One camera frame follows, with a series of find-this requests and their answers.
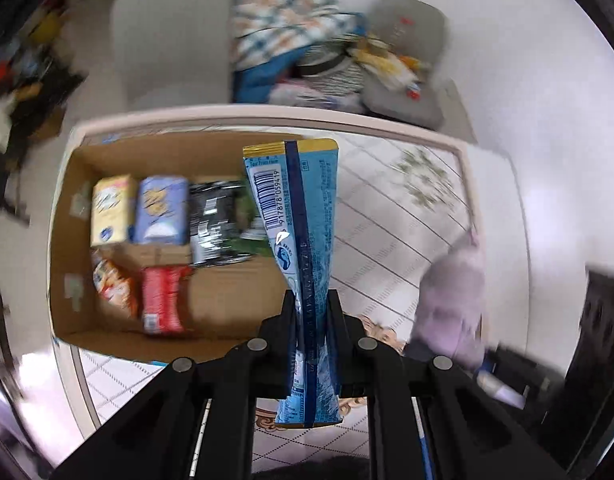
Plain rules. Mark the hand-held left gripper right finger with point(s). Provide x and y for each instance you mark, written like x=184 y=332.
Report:
x=337 y=332

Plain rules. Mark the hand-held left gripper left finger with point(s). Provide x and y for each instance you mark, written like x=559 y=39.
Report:
x=287 y=332

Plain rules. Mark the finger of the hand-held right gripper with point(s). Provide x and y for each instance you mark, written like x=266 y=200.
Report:
x=524 y=372

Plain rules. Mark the cardboard box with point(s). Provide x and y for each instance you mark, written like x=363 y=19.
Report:
x=227 y=300

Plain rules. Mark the purple cloth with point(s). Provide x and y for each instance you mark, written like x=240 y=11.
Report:
x=452 y=300

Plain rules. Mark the green packet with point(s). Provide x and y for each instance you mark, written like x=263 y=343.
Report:
x=252 y=225

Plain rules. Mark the long blue tissue pack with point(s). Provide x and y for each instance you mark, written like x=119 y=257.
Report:
x=299 y=220

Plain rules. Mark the red packet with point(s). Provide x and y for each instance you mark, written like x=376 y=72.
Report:
x=162 y=300

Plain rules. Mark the black packet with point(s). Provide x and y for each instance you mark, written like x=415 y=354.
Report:
x=214 y=225

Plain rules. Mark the small blue tissue pack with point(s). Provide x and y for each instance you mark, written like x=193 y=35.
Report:
x=162 y=210

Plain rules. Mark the orange snack packet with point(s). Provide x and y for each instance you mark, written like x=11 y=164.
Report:
x=114 y=282

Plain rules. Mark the yellow tissue pack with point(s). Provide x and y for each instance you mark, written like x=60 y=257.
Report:
x=113 y=212

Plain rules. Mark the pink cloth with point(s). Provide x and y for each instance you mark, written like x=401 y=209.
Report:
x=312 y=95

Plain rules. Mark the blue cloth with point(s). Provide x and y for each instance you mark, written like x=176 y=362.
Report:
x=259 y=80

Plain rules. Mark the white board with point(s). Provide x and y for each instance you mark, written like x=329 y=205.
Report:
x=462 y=110

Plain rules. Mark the striped hat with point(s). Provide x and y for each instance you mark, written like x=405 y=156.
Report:
x=332 y=70

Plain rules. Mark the yellow tissue box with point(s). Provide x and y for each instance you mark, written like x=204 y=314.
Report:
x=387 y=62

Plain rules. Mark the low grey chair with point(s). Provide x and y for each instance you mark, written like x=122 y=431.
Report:
x=412 y=50

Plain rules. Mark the plaid blanket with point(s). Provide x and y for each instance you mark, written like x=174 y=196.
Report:
x=282 y=20

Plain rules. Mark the tall grey chair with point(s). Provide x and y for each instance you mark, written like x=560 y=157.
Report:
x=169 y=35

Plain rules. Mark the black stroller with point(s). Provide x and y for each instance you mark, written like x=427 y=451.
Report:
x=32 y=85

